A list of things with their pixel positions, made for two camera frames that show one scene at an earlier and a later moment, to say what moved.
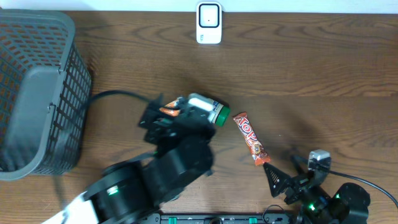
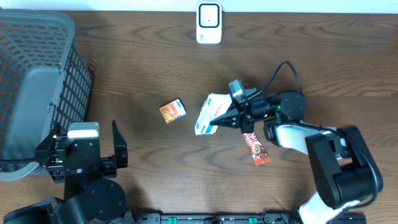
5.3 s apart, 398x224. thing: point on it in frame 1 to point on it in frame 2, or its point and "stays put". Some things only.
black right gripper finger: x=277 y=180 to x=231 y=119
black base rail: x=219 y=218 stays put
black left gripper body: x=157 y=120 to x=107 y=168
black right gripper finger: x=298 y=159 to x=236 y=104
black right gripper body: x=301 y=189 to x=263 y=110
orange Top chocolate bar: x=257 y=150 stays put
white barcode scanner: x=209 y=22 stays put
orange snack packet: x=172 y=112 stays put
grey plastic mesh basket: x=45 y=87 stays put
